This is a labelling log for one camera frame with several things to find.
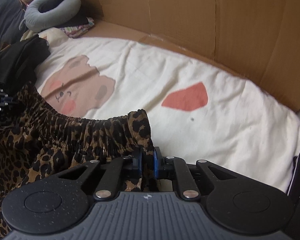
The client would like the leopard print skirt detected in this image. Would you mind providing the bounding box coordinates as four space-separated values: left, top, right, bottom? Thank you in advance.
0 83 158 239

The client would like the black garment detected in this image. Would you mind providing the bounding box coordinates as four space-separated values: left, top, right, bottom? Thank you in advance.
0 35 50 96

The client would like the cream cartoon bear bedsheet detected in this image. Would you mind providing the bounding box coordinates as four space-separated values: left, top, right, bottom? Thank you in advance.
36 28 300 192

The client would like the grey U-shaped neck pillow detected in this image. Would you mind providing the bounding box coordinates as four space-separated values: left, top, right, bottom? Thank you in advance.
19 0 81 33

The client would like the dark grey pillow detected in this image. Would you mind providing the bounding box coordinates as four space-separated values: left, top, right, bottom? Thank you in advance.
0 0 27 50

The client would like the floral patterned garment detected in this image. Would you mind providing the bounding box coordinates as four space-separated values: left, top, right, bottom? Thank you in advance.
60 17 95 38

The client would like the brown cardboard sheet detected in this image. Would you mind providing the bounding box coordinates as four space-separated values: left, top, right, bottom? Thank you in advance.
81 0 300 111

